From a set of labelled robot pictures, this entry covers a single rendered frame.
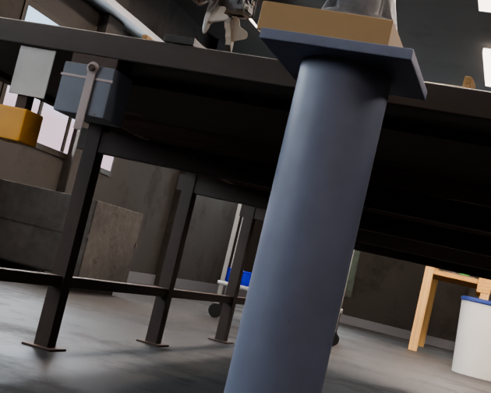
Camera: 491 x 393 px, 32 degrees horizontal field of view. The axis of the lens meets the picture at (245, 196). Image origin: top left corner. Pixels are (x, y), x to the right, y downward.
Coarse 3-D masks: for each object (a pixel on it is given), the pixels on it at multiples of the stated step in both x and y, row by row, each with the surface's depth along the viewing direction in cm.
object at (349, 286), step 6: (354, 252) 849; (354, 258) 848; (354, 264) 848; (354, 270) 847; (348, 276) 847; (354, 276) 848; (348, 282) 846; (348, 288) 846; (348, 294) 845; (336, 330) 828
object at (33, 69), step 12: (24, 48) 211; (36, 48) 210; (24, 60) 210; (36, 60) 209; (48, 60) 208; (24, 72) 210; (36, 72) 209; (48, 72) 208; (12, 84) 210; (24, 84) 209; (36, 84) 208; (36, 96) 208
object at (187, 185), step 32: (96, 128) 320; (96, 160) 320; (192, 192) 413; (64, 224) 318; (64, 256) 316; (64, 288) 316; (96, 288) 342; (128, 288) 369; (160, 288) 402; (160, 320) 408; (224, 320) 503
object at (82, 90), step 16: (80, 64) 202; (96, 64) 200; (112, 64) 202; (64, 80) 203; (80, 80) 202; (96, 80) 200; (112, 80) 199; (128, 80) 206; (64, 96) 202; (80, 96) 201; (96, 96) 200; (112, 96) 201; (128, 96) 208; (64, 112) 204; (80, 112) 200; (96, 112) 199; (112, 112) 202; (80, 128) 199
